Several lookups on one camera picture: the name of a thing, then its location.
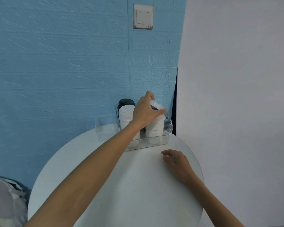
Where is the person's right hand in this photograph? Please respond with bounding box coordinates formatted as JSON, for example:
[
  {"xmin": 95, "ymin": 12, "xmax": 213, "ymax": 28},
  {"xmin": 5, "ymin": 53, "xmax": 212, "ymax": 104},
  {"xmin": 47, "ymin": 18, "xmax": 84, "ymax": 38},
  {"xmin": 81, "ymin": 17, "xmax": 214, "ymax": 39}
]
[{"xmin": 161, "ymin": 149, "xmax": 200, "ymax": 186}]

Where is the person's left hand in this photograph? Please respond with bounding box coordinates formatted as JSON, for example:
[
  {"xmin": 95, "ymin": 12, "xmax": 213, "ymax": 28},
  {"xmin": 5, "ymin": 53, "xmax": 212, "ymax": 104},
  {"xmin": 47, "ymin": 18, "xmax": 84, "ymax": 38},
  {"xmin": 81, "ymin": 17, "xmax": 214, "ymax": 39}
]
[{"xmin": 130, "ymin": 91, "xmax": 167, "ymax": 130}]

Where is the white plastic cup lid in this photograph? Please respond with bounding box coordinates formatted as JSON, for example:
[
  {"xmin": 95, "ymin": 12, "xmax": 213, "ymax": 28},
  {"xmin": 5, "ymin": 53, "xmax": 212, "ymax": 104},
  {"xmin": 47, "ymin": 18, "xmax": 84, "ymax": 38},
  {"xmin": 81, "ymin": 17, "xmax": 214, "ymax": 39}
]
[{"xmin": 150, "ymin": 99, "xmax": 167, "ymax": 112}]

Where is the person's right forearm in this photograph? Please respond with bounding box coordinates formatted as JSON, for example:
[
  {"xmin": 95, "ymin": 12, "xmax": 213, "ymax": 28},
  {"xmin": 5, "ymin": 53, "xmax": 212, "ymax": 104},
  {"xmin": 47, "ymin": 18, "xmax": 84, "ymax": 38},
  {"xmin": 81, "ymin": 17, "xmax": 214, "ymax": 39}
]
[{"xmin": 187, "ymin": 176, "xmax": 245, "ymax": 227}]

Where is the person's left forearm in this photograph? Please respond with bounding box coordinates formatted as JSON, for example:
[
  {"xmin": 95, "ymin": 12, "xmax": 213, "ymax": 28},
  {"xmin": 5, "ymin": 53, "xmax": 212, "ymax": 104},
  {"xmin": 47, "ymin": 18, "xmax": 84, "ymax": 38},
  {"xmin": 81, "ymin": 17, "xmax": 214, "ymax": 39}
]
[{"xmin": 25, "ymin": 120, "xmax": 146, "ymax": 227}]

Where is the short stack of white lids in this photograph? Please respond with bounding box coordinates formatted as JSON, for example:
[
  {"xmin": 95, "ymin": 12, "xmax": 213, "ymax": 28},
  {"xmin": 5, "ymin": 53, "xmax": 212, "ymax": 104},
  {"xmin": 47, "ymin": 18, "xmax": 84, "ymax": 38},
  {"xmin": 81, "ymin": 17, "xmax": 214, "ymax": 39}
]
[{"xmin": 145, "ymin": 113, "xmax": 166, "ymax": 145}]

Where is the clear plastic organizer bin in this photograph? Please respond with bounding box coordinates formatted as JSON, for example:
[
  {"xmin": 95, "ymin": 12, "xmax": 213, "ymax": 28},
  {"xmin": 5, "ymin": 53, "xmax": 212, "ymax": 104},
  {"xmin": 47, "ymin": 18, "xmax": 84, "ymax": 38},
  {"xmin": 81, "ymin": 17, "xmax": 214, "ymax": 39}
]
[{"xmin": 115, "ymin": 102, "xmax": 173, "ymax": 152}]

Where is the tall stack of white lids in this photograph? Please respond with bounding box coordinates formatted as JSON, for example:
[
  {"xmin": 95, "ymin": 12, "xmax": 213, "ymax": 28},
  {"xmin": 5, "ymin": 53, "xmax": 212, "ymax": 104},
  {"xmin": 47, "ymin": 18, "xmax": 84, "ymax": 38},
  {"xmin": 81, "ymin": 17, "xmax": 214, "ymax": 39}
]
[{"xmin": 118, "ymin": 105, "xmax": 141, "ymax": 148}]

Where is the stack of black lids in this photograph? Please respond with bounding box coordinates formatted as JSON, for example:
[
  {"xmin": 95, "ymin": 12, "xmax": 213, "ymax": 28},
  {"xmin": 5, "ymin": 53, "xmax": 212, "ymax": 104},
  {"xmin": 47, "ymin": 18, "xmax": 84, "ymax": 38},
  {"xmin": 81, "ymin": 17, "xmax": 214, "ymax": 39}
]
[{"xmin": 117, "ymin": 99, "xmax": 135, "ymax": 112}]

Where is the small clear plastic box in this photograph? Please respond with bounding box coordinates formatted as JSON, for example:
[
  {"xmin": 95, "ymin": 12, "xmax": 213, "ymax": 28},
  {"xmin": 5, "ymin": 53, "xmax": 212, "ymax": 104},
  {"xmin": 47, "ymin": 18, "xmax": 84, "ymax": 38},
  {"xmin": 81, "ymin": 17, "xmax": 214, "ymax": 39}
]
[{"xmin": 95, "ymin": 115, "xmax": 120, "ymax": 142}]

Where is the white plastic bag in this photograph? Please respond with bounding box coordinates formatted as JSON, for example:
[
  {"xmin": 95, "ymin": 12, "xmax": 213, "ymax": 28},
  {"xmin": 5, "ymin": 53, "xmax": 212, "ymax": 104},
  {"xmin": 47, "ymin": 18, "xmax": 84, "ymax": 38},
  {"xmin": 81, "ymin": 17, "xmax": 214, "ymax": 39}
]
[{"xmin": 0, "ymin": 176, "xmax": 29, "ymax": 227}]

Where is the white wall light switch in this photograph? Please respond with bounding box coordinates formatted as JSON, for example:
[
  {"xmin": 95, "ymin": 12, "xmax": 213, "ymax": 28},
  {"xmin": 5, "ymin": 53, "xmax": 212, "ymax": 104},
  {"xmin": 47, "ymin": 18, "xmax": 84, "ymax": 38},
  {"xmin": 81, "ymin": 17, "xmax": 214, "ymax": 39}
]
[{"xmin": 133, "ymin": 4, "xmax": 154, "ymax": 30}]

